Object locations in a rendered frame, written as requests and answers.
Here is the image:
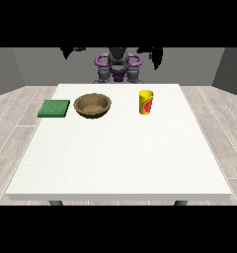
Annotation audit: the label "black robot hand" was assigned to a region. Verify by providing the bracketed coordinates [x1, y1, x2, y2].
[59, 47, 87, 60]
[136, 47, 164, 71]

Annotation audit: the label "yellow cup with melon print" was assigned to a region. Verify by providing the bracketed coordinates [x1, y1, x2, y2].
[138, 89, 155, 116]

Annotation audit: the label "green square pad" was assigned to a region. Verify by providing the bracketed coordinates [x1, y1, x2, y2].
[37, 99, 71, 119]

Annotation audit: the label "brown wooden bowl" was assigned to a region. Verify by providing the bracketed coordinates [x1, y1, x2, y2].
[73, 93, 113, 120]

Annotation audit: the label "grey robot trunk purple rings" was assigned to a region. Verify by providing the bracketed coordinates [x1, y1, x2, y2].
[93, 47, 145, 85]

